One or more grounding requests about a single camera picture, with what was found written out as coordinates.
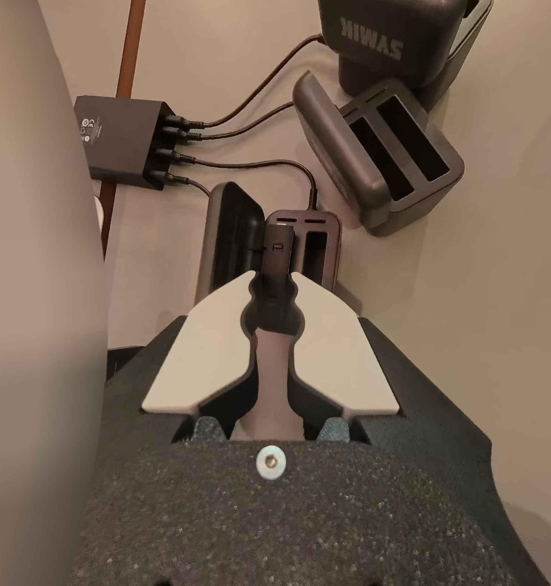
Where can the black power adapter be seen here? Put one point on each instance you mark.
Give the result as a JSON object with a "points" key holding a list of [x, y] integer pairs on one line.
{"points": [[119, 137]]}

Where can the black battery charger case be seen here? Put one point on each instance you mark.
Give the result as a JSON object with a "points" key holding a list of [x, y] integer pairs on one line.
{"points": [[394, 215], [238, 238], [371, 59]]}

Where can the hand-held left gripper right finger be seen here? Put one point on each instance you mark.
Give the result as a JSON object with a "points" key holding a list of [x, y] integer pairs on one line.
{"points": [[344, 361]]}

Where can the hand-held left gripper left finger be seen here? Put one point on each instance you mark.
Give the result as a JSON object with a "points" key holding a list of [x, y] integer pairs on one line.
{"points": [[197, 361]]}

